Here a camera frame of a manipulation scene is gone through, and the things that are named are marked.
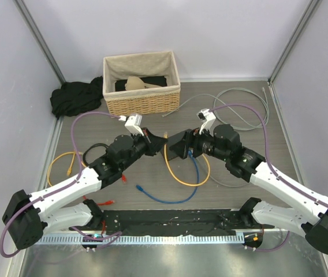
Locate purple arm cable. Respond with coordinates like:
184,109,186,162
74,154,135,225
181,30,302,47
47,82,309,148
0,112,123,258
207,103,328,252

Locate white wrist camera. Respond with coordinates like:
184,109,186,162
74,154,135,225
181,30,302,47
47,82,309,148
118,114,144,136
197,108,216,134

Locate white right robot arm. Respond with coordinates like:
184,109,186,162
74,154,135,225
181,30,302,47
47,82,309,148
169,125,328,254

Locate yellow ethernet cable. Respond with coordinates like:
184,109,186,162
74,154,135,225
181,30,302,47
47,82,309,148
163,131,211,187
47,151,88,188

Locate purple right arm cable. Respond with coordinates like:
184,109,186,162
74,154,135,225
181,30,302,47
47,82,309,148
207,103,328,252

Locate black cloth pile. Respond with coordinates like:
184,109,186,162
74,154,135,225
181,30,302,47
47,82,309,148
50,76,103,118

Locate black network switch box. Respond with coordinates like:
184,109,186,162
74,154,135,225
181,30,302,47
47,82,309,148
166,129,190,161

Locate black ethernet cable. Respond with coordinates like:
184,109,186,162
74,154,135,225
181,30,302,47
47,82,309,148
82,143,110,167

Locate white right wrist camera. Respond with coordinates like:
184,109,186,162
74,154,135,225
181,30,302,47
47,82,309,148
197,108,216,134

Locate wicker basket with liner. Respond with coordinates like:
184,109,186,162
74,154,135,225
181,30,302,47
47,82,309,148
102,51,181,115

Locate long grey ethernet cable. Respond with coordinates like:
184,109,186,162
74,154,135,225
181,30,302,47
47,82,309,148
162,86,270,131

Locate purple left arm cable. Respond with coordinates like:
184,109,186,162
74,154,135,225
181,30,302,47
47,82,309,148
0,112,123,258

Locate beige object in basket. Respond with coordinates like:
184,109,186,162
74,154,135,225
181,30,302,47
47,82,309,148
125,76,161,91

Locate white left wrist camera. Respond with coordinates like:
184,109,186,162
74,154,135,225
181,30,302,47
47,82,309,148
118,114,144,136

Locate black cloth in basket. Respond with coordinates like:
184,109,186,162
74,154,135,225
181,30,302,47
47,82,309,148
114,76,167,92

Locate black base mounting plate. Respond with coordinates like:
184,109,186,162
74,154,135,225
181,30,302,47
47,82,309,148
68,209,264,236

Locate blue ethernet cable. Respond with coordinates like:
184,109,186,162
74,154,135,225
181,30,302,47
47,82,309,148
135,151,201,204

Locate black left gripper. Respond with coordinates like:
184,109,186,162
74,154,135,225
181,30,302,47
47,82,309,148
120,127,167,170

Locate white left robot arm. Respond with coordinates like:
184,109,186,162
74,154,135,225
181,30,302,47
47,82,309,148
2,128,167,250

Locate aluminium front rail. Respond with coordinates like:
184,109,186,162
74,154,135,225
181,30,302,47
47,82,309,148
15,209,283,246

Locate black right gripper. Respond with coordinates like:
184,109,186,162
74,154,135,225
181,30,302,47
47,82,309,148
169,123,229,162

